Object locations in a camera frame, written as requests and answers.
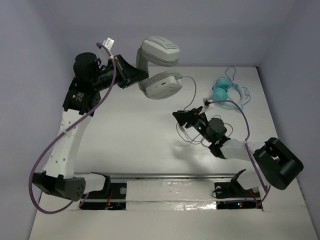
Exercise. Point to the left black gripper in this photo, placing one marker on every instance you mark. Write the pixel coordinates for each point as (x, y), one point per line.
(122, 72)

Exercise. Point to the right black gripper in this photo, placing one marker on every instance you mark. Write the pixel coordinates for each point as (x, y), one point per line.
(183, 116)

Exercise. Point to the white grey headphones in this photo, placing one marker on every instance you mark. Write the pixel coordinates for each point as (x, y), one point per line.
(157, 56)

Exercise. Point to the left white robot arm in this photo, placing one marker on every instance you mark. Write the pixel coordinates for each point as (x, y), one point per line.
(57, 178)

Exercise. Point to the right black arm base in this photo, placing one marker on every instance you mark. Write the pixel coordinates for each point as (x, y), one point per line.
(230, 195)

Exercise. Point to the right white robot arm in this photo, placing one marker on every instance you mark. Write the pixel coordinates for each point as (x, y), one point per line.
(274, 164)

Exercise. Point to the teal white headphones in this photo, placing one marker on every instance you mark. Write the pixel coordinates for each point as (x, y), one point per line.
(220, 94)

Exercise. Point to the white foil tape strip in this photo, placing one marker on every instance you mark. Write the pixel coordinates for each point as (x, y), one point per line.
(170, 195)

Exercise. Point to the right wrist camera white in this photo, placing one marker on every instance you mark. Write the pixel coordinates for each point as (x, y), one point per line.
(207, 103)

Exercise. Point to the aluminium rail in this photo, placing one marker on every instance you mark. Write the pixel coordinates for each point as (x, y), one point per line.
(140, 176)

